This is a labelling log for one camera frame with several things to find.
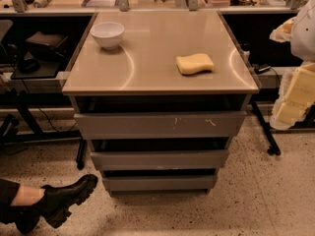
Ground black boot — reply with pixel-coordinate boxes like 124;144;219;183
35;174;98;228
10;206;40;234

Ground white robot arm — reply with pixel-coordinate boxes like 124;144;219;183
270;0;315;130

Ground black headphones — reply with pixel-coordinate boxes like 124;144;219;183
17;58;40;74

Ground grey drawer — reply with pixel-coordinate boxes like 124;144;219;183
102;175;217;192
75;111;246;140
91;149;228;171

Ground grey bottom drawer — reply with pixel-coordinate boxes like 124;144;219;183
102;175;217;192

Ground yellow sponge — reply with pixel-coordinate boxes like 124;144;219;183
176;53;215;75

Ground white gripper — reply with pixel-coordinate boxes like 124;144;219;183
269;16;315;131

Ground grey top drawer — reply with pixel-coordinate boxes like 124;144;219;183
75;111;246;140

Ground black device on shelf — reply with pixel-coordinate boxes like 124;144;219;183
25;31;68;61

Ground black power adapter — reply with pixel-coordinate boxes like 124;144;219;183
253;64;271;75

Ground grey drawer cabinet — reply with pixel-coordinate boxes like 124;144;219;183
61;9;261;197

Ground white ceramic bowl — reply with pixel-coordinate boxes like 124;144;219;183
90;22;125;49

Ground black table leg stand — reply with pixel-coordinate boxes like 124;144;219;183
251;101;281;155

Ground person's leg black trousers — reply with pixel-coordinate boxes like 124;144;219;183
0;179;44;224

